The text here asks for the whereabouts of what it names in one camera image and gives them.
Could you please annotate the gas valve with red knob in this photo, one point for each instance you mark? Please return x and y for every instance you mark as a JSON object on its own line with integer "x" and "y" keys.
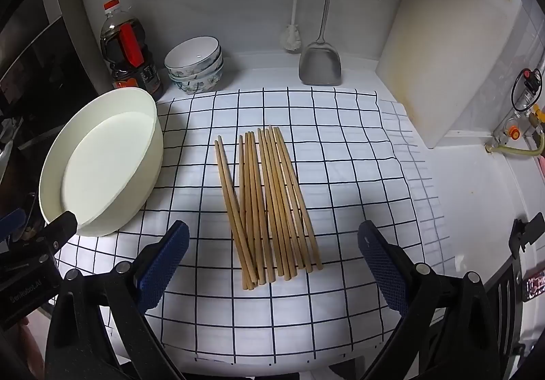
{"x": 530, "y": 80}

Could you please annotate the dark soy sauce bottle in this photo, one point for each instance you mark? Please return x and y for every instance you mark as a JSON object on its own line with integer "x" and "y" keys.
{"x": 127, "y": 43}

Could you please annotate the white blue-checked cloth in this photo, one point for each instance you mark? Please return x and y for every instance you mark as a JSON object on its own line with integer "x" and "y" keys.
{"x": 340, "y": 171}

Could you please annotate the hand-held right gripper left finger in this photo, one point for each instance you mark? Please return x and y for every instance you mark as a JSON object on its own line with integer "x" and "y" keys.
{"x": 164, "y": 265}

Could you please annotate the black slotted object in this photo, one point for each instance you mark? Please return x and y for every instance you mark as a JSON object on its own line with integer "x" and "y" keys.
{"x": 511, "y": 312}

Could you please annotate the person's left hand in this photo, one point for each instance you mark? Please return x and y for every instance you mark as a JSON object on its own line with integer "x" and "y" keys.
{"x": 30, "y": 341}

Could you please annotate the white cutting board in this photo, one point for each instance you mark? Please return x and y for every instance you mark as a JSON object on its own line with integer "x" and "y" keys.
{"x": 447, "y": 65}

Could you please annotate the large white round bowl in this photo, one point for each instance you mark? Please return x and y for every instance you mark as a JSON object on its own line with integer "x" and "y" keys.
{"x": 106, "y": 150}

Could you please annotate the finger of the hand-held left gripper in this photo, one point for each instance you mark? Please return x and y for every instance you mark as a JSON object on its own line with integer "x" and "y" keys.
{"x": 61, "y": 226}
{"x": 12, "y": 220}

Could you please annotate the black range hood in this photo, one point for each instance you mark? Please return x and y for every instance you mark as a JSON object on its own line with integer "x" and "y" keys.
{"x": 42, "y": 65}

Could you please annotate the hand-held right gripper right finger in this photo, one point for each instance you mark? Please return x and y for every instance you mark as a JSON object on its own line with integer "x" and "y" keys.
{"x": 383, "y": 269}

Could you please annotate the metal spatula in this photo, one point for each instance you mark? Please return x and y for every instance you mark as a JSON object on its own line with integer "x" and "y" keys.
{"x": 319, "y": 65}

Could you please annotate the pile of wooden chopsticks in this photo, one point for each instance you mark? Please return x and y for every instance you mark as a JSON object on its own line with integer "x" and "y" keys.
{"x": 272, "y": 201}

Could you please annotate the black plastic bracket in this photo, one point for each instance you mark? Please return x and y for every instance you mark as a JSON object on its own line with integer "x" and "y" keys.
{"x": 526, "y": 233}

